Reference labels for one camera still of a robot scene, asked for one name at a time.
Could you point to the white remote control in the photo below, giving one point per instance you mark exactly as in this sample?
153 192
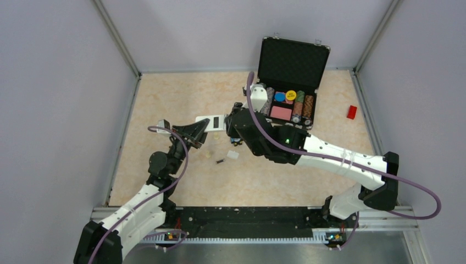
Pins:
216 123

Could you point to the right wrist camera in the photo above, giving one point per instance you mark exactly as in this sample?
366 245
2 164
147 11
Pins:
258 97

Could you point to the black poker chip case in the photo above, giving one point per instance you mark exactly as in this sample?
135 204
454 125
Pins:
292 65

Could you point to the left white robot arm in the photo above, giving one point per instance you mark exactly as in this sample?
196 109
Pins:
111 239

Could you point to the yellow dealer chip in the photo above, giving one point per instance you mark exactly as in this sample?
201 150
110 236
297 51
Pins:
291 95

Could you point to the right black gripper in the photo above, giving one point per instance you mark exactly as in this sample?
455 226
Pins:
231 131

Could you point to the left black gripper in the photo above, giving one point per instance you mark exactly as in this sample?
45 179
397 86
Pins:
194 131

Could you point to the red card deck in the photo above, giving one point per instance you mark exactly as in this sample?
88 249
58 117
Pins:
280 113

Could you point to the red block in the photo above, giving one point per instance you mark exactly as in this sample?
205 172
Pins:
352 111

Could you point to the blue dealer chip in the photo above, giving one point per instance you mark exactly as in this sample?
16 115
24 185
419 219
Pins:
279 97

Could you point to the blue owl figure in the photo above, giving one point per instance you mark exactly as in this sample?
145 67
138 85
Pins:
235 141

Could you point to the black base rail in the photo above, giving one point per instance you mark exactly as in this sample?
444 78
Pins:
271 225

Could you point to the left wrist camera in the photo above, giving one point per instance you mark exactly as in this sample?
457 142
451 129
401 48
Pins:
164 128

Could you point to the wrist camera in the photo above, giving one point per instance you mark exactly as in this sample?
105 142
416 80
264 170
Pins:
258 97
164 128

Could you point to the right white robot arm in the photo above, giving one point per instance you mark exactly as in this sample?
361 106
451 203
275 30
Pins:
289 145

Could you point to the white battery cover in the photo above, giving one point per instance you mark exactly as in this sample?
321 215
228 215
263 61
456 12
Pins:
233 155

